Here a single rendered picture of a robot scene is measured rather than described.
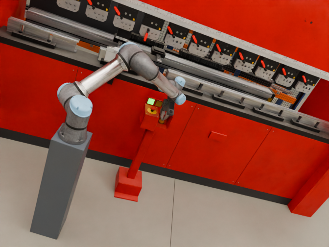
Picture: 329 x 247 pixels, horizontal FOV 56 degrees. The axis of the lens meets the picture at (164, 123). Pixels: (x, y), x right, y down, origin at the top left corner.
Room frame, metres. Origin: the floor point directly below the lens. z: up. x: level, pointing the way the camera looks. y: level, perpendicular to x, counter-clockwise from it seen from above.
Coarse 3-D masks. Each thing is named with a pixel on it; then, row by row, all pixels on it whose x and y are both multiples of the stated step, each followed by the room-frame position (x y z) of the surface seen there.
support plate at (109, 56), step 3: (108, 48) 2.22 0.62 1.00; (111, 48) 2.24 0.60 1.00; (108, 51) 2.16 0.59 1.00; (111, 51) 2.18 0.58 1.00; (105, 54) 2.08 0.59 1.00; (108, 54) 2.10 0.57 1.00; (111, 54) 2.13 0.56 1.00; (114, 54) 2.15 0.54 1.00; (105, 57) 2.03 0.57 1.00; (108, 57) 2.05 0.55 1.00; (111, 57) 2.08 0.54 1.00; (114, 57) 2.10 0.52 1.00; (105, 60) 1.99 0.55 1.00; (108, 60) 2.01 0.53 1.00
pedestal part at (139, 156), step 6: (144, 132) 2.02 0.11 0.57; (150, 132) 1.99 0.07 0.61; (144, 138) 1.99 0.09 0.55; (150, 138) 2.00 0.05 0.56; (144, 144) 1.99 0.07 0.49; (138, 150) 1.99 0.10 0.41; (144, 150) 2.00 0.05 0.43; (138, 156) 1.99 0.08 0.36; (132, 162) 2.02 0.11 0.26; (138, 162) 1.99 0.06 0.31; (132, 168) 1.99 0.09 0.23; (138, 168) 2.00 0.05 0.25; (132, 174) 1.99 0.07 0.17
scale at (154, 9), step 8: (128, 0) 2.24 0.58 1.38; (136, 0) 2.25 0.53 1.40; (152, 8) 2.29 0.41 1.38; (168, 16) 2.32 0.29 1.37; (176, 16) 2.34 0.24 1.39; (192, 24) 2.38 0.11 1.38; (200, 24) 2.39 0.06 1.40; (216, 32) 2.43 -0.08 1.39; (232, 40) 2.47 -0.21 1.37; (240, 40) 2.49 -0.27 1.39; (256, 48) 2.53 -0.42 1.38; (280, 56) 2.60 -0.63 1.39; (296, 64) 2.64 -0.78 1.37; (304, 64) 2.66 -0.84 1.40; (320, 72) 2.71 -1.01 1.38
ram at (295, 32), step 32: (160, 0) 2.30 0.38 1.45; (192, 0) 2.36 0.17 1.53; (224, 0) 2.42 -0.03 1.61; (256, 0) 2.48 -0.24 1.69; (288, 0) 2.55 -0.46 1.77; (320, 0) 2.61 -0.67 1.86; (224, 32) 2.45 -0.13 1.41; (256, 32) 2.51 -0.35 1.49; (288, 32) 2.58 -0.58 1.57; (320, 32) 2.65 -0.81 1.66; (288, 64) 2.62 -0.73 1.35; (320, 64) 2.70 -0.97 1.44
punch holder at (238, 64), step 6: (240, 48) 2.54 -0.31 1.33; (246, 54) 2.52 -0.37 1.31; (252, 54) 2.53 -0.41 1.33; (234, 60) 2.55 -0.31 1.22; (240, 60) 2.51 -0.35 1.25; (246, 60) 2.52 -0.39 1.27; (252, 60) 2.54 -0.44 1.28; (234, 66) 2.50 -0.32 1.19; (240, 66) 2.51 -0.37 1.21; (246, 66) 2.53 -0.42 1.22; (252, 66) 2.54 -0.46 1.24; (246, 72) 2.53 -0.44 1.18
